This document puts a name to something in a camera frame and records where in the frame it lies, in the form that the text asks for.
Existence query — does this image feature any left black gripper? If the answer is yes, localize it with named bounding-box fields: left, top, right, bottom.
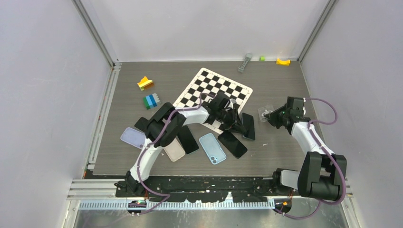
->
left=216, top=108, right=247, bottom=135

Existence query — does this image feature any clear transparent phone case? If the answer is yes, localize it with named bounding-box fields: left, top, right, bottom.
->
left=258, top=104, right=274, bottom=122

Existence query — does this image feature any black phone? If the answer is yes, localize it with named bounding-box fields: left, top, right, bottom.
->
left=242, top=113, right=256, bottom=141

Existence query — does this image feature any light blue phone case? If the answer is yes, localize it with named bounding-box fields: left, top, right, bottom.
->
left=199, top=133, right=227, bottom=165

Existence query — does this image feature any cream phone case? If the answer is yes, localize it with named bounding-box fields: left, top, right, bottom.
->
left=163, top=138, right=186, bottom=162

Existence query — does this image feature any lavender phone case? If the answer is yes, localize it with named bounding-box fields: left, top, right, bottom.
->
left=120, top=127, right=146, bottom=149

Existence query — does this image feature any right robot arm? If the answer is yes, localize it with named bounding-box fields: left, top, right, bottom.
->
left=261, top=97, right=347, bottom=205

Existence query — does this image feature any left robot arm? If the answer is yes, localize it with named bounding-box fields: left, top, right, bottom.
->
left=114, top=92, right=247, bottom=197

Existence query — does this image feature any black white checkerboard mat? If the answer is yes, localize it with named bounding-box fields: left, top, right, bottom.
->
left=173, top=68, right=253, bottom=134

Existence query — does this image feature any yellow arch block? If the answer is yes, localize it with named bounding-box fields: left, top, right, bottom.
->
left=276, top=58, right=291, bottom=66

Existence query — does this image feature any green blue brick stack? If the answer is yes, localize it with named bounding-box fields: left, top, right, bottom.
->
left=143, top=93, right=161, bottom=110

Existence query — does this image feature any yellow orange brick stack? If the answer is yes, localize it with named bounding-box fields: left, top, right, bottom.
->
left=137, top=76, right=154, bottom=91

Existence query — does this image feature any grey metal bracket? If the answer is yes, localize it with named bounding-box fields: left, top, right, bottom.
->
left=238, top=53, right=253, bottom=73

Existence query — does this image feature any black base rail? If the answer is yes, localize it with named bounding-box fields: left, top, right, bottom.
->
left=115, top=174, right=303, bottom=204

